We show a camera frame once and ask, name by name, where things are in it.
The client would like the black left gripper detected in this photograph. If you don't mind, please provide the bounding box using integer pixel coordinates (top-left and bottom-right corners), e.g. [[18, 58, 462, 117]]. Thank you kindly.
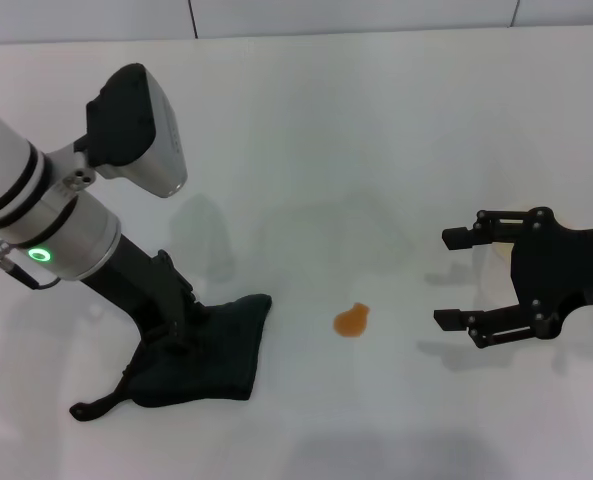
[[80, 233, 209, 354]]

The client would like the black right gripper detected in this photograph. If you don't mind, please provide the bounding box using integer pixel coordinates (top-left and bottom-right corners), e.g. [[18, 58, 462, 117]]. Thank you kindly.
[[432, 204, 593, 350]]

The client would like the dark blue rag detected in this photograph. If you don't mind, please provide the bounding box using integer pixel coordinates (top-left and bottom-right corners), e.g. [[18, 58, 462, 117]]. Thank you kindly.
[[69, 293, 273, 423]]

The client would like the orange brown liquid stain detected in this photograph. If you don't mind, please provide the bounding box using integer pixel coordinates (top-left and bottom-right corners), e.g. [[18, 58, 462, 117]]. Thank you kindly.
[[333, 301, 372, 338]]

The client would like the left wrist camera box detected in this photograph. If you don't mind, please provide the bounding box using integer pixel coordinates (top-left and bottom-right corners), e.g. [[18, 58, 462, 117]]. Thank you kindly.
[[84, 63, 189, 199]]

